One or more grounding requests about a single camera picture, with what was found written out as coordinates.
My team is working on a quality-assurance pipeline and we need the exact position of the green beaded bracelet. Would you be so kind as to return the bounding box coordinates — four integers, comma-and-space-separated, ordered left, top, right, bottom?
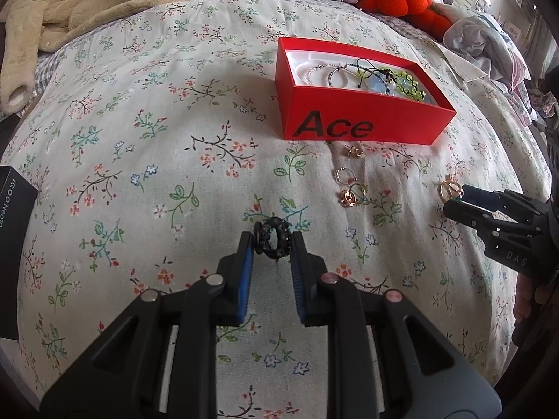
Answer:
356, 58, 428, 100

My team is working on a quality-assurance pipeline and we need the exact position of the person's right hand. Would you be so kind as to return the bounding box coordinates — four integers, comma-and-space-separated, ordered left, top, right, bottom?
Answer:
513, 277, 559, 330

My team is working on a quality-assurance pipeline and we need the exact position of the grey white crumpled garment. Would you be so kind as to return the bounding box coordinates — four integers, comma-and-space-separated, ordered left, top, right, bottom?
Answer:
443, 13, 533, 93

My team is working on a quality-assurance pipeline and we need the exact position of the orange pumpkin plush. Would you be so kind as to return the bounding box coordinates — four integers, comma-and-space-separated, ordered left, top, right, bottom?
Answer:
356, 0, 455, 39

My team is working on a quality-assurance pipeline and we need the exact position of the beige fleece garment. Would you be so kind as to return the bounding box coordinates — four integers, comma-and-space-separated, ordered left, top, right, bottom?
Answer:
0, 0, 195, 114

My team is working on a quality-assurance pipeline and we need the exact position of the grey beaded bracelet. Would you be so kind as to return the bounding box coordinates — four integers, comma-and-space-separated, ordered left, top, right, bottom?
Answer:
327, 65, 363, 90

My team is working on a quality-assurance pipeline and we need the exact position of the rose gold filigree ring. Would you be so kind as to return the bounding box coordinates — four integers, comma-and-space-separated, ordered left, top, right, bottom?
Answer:
338, 185, 366, 208

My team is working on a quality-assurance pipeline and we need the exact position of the white beaded bracelet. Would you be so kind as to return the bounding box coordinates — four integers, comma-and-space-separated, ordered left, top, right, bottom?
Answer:
306, 65, 335, 87

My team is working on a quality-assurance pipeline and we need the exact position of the gold ring with green stone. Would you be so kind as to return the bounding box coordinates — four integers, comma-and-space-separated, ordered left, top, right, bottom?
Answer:
438, 178, 464, 204

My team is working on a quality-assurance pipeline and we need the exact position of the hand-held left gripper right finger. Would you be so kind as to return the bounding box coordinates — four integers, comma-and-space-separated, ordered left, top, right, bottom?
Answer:
290, 231, 501, 419

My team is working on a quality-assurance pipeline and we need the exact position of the black phone box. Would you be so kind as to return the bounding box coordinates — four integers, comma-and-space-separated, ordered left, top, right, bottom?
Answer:
0, 165, 40, 342

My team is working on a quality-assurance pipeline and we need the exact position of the black crystal ring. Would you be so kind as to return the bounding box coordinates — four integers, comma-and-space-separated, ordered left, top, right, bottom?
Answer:
254, 217, 292, 263

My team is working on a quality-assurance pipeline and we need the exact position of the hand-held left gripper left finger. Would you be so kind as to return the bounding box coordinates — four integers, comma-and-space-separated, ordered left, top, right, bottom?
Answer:
39, 231, 256, 419

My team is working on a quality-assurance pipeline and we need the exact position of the red cardboard box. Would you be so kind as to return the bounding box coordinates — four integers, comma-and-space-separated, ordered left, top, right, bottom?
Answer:
275, 37, 457, 146

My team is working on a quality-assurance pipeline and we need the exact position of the light blue beaded bracelet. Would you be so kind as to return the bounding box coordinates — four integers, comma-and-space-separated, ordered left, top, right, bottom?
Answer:
362, 76, 413, 96

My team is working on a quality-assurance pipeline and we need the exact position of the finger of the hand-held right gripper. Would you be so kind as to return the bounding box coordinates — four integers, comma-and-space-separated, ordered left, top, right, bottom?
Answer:
460, 184, 546, 215
443, 200, 525, 238

